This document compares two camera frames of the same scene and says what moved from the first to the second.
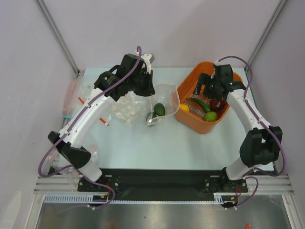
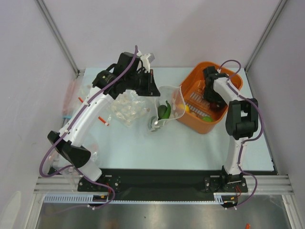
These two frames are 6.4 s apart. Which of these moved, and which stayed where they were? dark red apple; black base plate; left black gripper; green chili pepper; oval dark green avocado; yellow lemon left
Moved: oval dark green avocado; green chili pepper
Stayed: dark red apple; left black gripper; yellow lemon left; black base plate
